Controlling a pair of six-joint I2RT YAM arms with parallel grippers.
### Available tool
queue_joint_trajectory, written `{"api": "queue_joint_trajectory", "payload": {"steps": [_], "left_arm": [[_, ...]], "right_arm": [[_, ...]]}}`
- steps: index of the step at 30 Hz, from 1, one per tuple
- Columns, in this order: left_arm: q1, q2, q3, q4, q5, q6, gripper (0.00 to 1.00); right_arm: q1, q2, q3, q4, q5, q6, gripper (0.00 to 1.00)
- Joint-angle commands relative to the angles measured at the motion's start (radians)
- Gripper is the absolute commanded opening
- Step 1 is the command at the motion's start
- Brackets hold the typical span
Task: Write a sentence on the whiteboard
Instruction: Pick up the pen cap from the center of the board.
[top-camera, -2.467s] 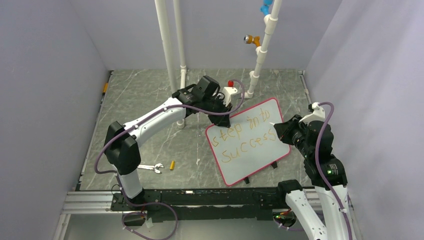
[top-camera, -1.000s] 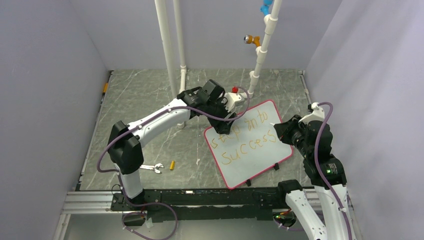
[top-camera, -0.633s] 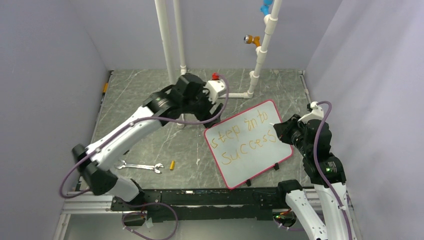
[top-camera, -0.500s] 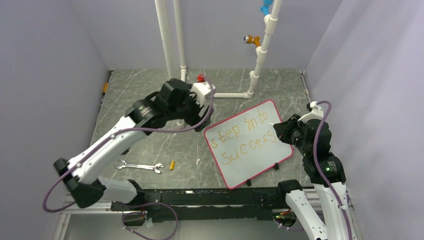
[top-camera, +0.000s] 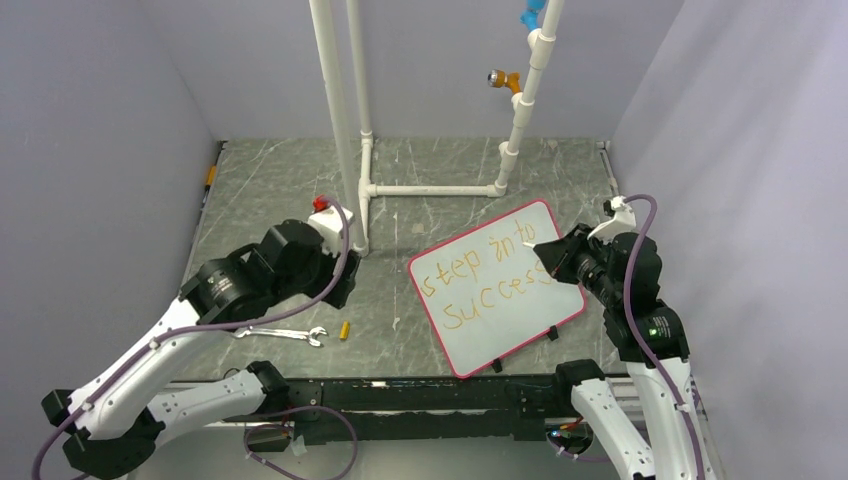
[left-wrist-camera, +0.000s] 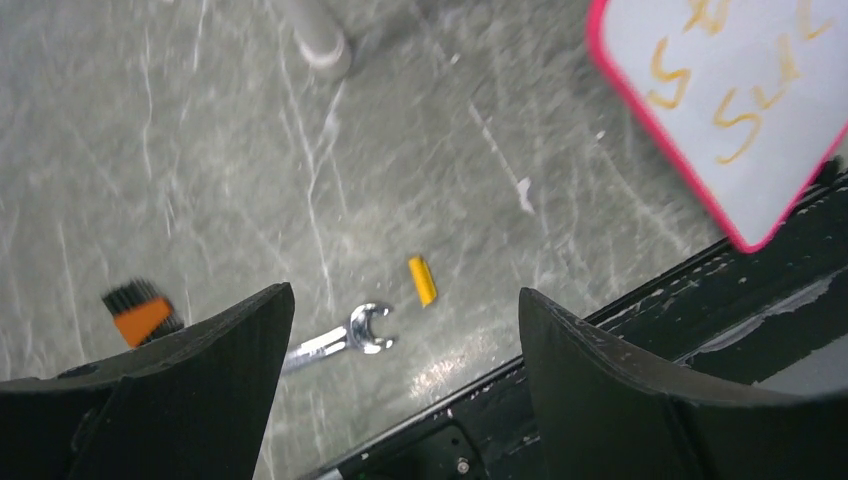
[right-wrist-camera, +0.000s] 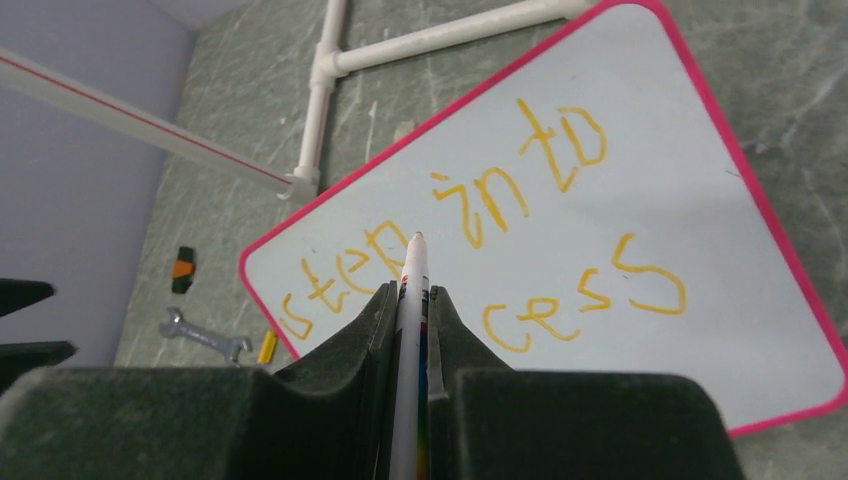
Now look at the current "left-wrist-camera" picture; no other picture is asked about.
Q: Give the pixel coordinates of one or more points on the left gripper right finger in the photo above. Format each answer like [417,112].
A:
[607,409]

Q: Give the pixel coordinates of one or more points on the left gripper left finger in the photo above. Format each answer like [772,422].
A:
[191,405]

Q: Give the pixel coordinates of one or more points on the yellow marker cap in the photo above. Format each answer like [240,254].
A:
[423,280]

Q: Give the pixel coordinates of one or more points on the pink framed whiteboard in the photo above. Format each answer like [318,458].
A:
[747,99]

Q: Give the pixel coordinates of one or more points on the silver open-end wrench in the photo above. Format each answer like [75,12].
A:
[354,334]

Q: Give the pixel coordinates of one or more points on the white pvc pipe frame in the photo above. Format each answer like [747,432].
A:
[320,39]

